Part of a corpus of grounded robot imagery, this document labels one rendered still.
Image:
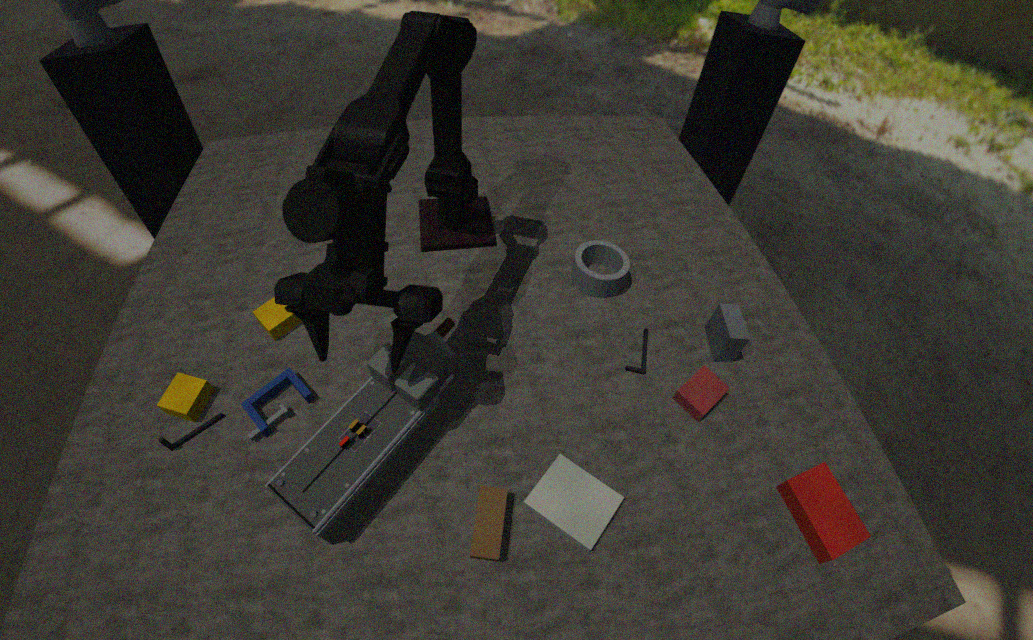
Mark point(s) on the yellow block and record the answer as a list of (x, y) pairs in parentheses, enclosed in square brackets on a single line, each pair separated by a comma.
[(274, 318), (186, 397)]

